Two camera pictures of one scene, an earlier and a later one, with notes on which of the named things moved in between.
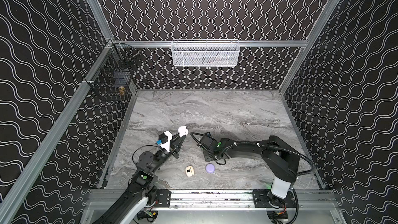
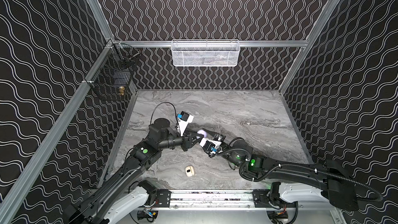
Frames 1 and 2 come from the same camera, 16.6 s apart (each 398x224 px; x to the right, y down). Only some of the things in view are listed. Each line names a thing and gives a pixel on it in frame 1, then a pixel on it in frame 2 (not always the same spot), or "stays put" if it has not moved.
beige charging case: [189, 171] stays put
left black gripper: [173, 146] -> [186, 141]
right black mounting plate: [263, 197] stays put
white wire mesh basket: [205, 53] stays put
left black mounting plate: [163, 196] stays put
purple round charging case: [210, 168] -> [202, 131]
